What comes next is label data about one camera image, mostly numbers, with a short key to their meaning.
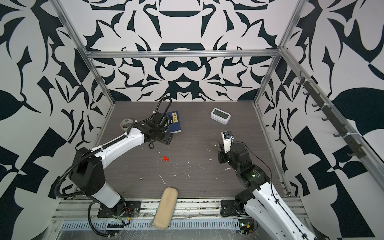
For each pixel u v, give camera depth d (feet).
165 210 2.37
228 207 2.44
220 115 3.53
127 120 3.44
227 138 2.09
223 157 2.18
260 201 1.60
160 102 2.25
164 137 2.55
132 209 2.42
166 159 3.00
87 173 1.43
